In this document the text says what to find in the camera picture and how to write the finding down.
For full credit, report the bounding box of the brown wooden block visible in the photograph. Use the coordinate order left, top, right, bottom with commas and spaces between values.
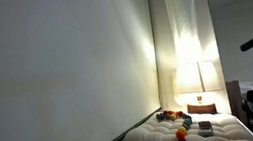
186, 100, 219, 119

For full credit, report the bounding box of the silver flip phone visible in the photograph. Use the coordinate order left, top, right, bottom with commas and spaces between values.
197, 119, 215, 139

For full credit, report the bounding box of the colourful felt ball garland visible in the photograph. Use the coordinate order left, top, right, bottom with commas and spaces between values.
155, 105, 197, 141

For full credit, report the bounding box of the lit white table lamp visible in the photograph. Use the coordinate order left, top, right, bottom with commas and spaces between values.
169, 58, 225, 109

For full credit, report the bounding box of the large white tufted cushion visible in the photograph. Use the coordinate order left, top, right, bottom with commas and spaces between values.
114, 98, 253, 141

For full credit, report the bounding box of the brown wooden bed post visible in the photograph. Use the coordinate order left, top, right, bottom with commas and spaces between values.
224, 79, 248, 128

